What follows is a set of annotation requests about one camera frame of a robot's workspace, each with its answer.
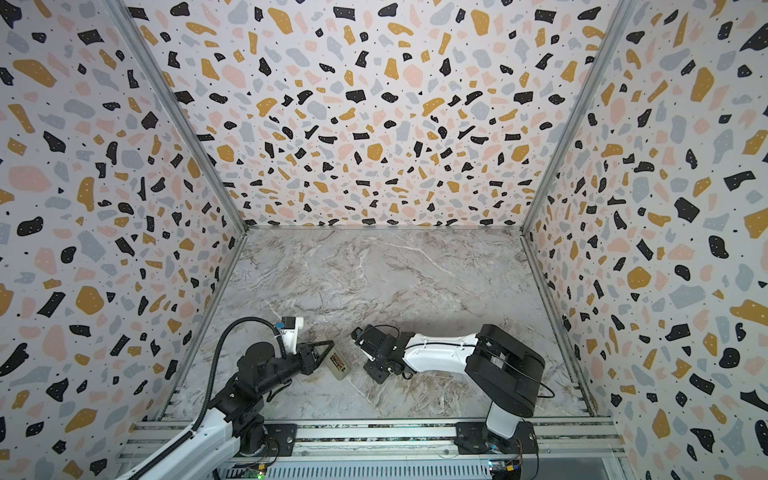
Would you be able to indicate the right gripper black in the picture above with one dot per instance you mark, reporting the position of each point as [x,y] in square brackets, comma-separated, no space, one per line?
[372,352]

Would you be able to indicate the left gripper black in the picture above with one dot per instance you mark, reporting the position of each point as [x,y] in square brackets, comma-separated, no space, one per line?
[307,360]

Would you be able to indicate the white remote control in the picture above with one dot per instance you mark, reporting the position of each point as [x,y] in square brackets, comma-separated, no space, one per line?
[336,363]

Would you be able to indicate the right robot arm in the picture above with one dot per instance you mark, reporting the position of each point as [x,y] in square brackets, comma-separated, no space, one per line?
[506,370]

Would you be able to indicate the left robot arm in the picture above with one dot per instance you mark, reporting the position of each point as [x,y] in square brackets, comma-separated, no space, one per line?
[229,422]

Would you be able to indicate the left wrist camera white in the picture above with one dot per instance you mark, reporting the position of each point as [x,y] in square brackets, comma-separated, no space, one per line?
[289,328]

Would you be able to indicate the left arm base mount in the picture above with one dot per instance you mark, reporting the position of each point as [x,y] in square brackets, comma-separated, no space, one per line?
[268,441]

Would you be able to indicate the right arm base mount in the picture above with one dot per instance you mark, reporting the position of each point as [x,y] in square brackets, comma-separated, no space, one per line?
[474,438]

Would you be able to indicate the perforated cable tray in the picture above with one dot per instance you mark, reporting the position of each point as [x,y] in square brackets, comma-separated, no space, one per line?
[427,469]

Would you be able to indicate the left corner aluminium post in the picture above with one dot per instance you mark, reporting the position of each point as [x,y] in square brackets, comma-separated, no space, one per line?
[120,16]

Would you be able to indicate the corner aluminium post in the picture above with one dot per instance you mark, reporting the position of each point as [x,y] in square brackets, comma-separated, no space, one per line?
[619,20]
[120,16]

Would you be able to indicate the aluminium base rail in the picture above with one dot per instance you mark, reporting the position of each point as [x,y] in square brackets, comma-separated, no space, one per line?
[555,437]

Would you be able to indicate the right corner aluminium post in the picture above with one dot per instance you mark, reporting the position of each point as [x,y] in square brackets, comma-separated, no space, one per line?
[619,20]

